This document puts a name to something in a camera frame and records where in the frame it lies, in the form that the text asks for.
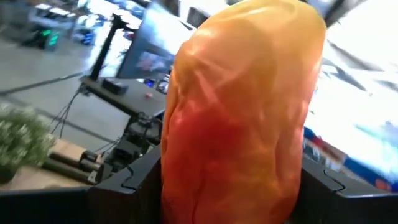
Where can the computer with green lights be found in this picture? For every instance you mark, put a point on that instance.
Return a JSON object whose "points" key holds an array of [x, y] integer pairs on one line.
{"points": [[43, 39]]}

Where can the black monitor stand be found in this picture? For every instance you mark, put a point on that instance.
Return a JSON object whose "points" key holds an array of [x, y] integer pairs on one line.
{"points": [[105, 46]]}

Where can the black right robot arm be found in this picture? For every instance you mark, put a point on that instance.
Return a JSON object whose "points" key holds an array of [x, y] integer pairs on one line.
{"points": [[133, 146]]}

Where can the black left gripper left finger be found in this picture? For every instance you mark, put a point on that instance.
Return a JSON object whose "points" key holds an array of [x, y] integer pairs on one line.
{"points": [[130, 199]]}

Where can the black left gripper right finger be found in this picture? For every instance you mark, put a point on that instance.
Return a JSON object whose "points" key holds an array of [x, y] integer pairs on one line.
{"points": [[335, 205]]}

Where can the small black desk box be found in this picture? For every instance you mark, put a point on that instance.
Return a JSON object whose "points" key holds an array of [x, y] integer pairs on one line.
{"points": [[115, 86]]}

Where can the blue box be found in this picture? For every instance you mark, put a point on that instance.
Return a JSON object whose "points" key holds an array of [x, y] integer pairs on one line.
{"points": [[357, 168]]}

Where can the orange carrot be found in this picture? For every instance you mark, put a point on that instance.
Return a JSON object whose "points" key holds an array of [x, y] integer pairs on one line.
{"points": [[242, 109]]}

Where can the black desk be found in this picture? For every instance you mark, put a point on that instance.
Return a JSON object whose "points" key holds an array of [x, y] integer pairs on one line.
{"points": [[136, 99]]}

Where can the potted green artificial plant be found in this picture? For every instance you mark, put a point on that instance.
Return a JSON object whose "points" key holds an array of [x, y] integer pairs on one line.
{"points": [[21, 140]]}

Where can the large tilted monitor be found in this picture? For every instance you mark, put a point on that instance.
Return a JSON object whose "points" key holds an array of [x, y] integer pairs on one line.
{"points": [[149, 46]]}

